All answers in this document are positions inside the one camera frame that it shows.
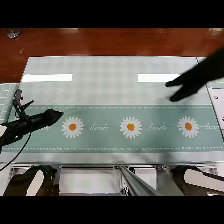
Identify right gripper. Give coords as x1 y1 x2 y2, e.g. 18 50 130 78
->
165 64 213 103

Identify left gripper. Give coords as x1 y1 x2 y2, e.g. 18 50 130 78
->
32 108 58 130

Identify black cable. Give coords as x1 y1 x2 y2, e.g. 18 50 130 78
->
0 116 34 173

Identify silver frame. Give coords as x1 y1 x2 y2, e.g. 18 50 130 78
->
0 161 224 197

